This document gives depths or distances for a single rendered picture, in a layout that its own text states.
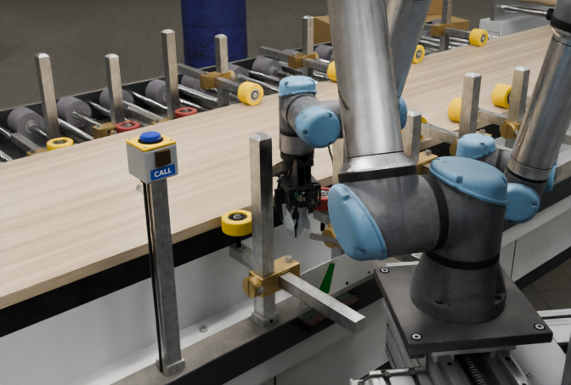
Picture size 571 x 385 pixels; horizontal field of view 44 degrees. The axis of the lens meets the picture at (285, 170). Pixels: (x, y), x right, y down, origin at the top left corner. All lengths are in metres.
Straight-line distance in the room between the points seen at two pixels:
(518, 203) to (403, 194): 0.35
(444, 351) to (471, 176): 0.26
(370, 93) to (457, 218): 0.22
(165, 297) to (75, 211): 0.47
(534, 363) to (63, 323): 0.97
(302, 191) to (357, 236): 0.48
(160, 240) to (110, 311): 0.34
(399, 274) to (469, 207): 0.24
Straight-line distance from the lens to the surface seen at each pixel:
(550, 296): 3.25
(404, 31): 1.21
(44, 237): 1.73
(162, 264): 1.42
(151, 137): 1.31
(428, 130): 2.18
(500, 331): 1.12
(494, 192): 1.05
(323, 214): 1.83
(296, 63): 2.97
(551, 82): 1.25
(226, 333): 1.66
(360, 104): 1.01
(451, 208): 1.03
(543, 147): 1.29
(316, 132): 1.28
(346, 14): 1.03
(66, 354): 1.68
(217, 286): 1.84
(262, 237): 1.56
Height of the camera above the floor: 1.67
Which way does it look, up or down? 23 degrees down
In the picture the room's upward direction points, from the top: 1 degrees counter-clockwise
